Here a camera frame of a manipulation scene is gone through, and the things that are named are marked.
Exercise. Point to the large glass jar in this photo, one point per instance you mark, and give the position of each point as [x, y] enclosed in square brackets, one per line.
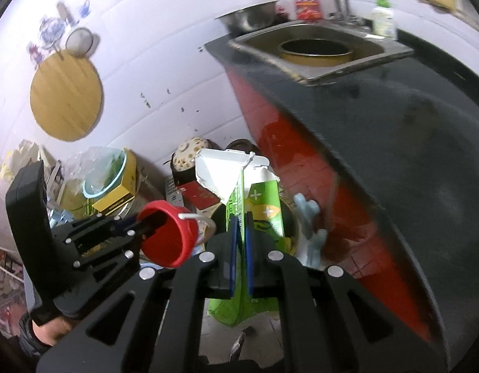
[136, 204]

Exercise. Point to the light blue plastic hook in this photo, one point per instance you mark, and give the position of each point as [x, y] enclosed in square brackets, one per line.
[307, 209]

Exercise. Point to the black yellow cooking pot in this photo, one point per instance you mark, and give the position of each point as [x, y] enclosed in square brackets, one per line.
[317, 59]

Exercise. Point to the floral ceramic casserole pot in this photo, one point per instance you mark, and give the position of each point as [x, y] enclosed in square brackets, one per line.
[185, 155]

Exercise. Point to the red plastic cup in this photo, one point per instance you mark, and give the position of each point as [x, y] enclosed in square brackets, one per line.
[169, 248]

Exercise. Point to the person's left forearm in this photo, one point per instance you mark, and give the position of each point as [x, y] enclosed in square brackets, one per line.
[49, 332]

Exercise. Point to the grey plastic basket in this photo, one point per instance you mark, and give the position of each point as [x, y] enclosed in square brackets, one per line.
[173, 194]

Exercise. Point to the stainless steel bowl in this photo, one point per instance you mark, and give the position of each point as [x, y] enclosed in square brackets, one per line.
[251, 17]

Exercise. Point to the round bamboo board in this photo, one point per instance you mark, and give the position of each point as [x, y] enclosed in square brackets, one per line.
[66, 97]

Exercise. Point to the yellow cardboard box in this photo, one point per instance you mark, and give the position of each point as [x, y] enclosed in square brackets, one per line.
[122, 198]

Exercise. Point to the cluttered storage shelf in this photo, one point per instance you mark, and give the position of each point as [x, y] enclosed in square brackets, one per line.
[6, 287]

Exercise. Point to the green white drink carton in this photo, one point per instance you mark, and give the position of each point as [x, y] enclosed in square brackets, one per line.
[262, 202]

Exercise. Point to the small silver wrapper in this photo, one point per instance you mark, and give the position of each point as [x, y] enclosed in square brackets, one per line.
[238, 344]

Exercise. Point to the brown ceramic jar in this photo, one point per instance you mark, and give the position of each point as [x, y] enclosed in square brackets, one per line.
[239, 145]

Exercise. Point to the clear plastic bag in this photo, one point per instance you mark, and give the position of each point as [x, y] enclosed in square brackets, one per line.
[91, 163]

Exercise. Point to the red kitchen cabinet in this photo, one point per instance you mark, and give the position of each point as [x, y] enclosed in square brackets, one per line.
[301, 155]

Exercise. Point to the black gold-rimmed waste bin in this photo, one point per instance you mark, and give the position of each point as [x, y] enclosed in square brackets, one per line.
[292, 221]

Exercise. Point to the red gift box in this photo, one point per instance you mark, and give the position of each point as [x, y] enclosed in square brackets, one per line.
[200, 196]

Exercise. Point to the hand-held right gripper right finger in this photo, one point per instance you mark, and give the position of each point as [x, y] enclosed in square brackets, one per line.
[250, 256]

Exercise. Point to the blue white patterned plate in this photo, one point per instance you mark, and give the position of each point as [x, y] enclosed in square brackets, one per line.
[52, 31]

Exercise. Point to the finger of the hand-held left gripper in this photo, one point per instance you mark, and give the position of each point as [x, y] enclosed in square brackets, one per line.
[124, 225]
[119, 258]

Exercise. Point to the round mesh strainer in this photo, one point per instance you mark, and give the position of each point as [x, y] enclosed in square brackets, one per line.
[79, 42]

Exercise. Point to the red hanging ornament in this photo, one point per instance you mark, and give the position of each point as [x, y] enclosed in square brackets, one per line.
[35, 52]

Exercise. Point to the white plastic bag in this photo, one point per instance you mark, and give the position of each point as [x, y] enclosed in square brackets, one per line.
[21, 151]

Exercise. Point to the stainless steel sink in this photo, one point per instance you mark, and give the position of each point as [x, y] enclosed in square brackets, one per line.
[379, 52]

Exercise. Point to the light blue bowl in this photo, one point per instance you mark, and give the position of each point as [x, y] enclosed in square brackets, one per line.
[87, 192]

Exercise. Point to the green capped soap bottle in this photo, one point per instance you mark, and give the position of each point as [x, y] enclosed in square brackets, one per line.
[383, 23]

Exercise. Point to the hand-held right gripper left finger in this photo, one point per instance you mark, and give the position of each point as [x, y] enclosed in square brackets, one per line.
[234, 256]

